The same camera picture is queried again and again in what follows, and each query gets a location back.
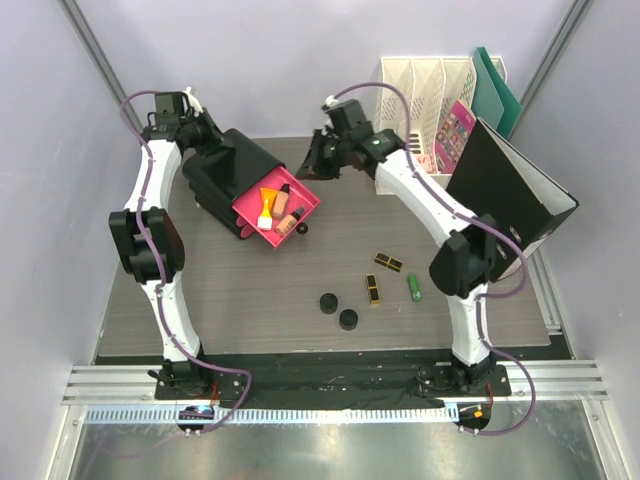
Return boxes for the black drawer knob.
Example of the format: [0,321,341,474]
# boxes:
[296,223,309,235]

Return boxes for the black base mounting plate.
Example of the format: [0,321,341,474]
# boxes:
[153,352,511,401]

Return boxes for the peach foundation bottle black cap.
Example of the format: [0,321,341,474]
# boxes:
[274,206,305,237]

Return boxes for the pink sticker booklet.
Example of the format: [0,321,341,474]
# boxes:
[434,100,476,174]

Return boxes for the gold black lipstick lower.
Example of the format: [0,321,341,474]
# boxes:
[365,274,380,305]

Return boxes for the gold black lipstick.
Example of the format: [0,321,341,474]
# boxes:
[365,274,380,305]
[374,252,403,272]

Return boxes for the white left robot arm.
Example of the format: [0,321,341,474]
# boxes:
[108,89,214,399]

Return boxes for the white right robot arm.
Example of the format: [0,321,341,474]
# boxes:
[296,97,497,395]

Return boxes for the black lever arch binder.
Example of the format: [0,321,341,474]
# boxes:
[446,118,579,257]

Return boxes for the white mesh file organizer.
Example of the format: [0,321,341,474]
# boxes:
[372,55,506,195]

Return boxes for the orange cream tube white cap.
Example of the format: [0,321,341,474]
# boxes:
[256,188,278,231]

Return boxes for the pink sticky note pad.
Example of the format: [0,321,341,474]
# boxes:
[415,154,439,175]

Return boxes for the gold black lipstick upper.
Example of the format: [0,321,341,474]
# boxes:
[374,252,403,272]

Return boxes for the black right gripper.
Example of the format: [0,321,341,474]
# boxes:
[298,129,352,181]

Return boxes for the green lip balm tube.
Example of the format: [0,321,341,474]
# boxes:
[407,274,422,302]

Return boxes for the black drawer cabinet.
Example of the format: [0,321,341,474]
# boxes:
[182,129,283,239]

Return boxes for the aluminium frame rail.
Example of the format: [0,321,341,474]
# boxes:
[63,360,608,430]

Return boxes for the teal plastic folder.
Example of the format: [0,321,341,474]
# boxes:
[471,47,522,139]

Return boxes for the beige foundation bottle black pump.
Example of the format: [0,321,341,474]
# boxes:
[271,183,290,219]

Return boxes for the black round compact right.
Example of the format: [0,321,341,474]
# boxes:
[339,309,359,331]

